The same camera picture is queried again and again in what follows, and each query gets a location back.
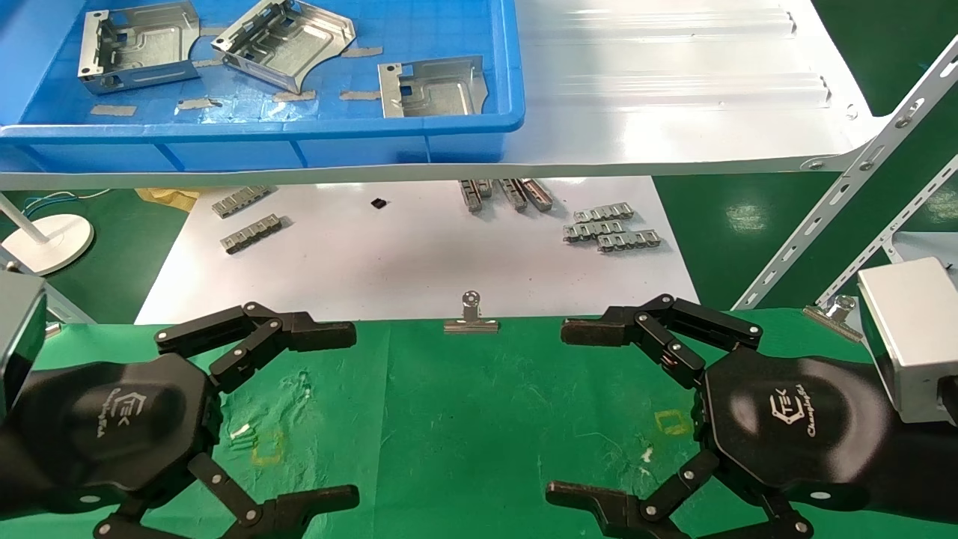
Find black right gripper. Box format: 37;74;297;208
545;293;895;539

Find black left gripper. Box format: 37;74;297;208
13;302;361;539

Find sheet metal bracket part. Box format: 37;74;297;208
211;0;357;95
77;1;201;95
378;55;489;118

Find green cloth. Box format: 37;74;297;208
0;307;958;539

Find silver binder clip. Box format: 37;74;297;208
803;295;863;343
444;290;500;334

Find white base board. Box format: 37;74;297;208
135;176;701;325

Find yellow crumpled cloth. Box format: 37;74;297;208
135;187;201;213

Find white round stand base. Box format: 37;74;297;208
0;192;96;276

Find blue plastic tray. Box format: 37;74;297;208
0;0;526;174

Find white metal shelf board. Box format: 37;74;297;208
0;0;893;191

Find white perforated shelf strut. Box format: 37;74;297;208
732;34;958;311
814;153;958;308

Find white panel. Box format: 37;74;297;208
891;231;958;272

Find grey metal frame bar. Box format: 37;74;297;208
0;247;97;326

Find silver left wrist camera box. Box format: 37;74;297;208
0;269;48;420

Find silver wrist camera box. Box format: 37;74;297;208
857;257;958;425
0;269;48;420

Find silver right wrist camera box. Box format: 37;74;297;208
857;257;958;425

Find blue green cable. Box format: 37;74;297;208
22;189;112;218

